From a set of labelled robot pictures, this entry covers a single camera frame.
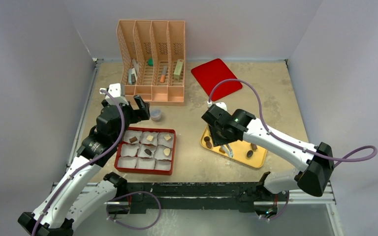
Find green eraser block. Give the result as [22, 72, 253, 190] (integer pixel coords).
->
[147, 58, 154, 66]

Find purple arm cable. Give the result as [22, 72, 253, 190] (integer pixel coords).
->
[31, 89, 126, 236]
[208, 78, 378, 163]

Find green small carton box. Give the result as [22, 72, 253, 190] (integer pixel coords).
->
[173, 59, 184, 81]

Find pink plastic desk organizer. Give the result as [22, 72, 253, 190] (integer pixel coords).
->
[117, 20, 186, 106]

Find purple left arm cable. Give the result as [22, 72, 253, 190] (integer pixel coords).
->
[31, 89, 126, 236]

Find grey stapler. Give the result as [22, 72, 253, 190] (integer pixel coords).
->
[128, 67, 137, 85]

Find yellow tray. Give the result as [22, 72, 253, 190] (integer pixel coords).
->
[200, 127, 267, 169]

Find white chocolate oval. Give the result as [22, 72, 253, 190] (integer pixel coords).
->
[163, 148, 171, 156]

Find red flat lid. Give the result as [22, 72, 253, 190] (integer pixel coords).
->
[191, 59, 243, 101]

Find clear paperclip jar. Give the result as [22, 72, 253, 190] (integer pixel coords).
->
[150, 109, 162, 122]

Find dark round chocolate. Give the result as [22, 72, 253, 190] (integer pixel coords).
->
[246, 150, 254, 158]

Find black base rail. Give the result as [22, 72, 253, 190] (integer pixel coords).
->
[103, 172, 289, 218]

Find brown chocolate piece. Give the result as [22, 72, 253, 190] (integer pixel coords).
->
[129, 137, 138, 144]

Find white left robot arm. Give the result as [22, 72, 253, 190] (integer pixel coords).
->
[18, 95, 150, 236]

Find white chocolate square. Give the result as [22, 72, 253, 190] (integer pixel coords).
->
[164, 134, 172, 141]

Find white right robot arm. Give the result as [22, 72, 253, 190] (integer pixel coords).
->
[201, 103, 334, 200]

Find red chocolate box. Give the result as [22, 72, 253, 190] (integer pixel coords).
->
[114, 127, 176, 176]

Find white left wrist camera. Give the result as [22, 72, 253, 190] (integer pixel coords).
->
[99, 83, 129, 105]

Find metal tongs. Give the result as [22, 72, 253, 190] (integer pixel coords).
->
[220, 144, 234, 158]

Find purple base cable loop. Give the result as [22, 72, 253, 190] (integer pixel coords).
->
[106, 191, 162, 231]

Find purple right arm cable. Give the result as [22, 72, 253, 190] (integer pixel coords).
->
[208, 78, 378, 163]

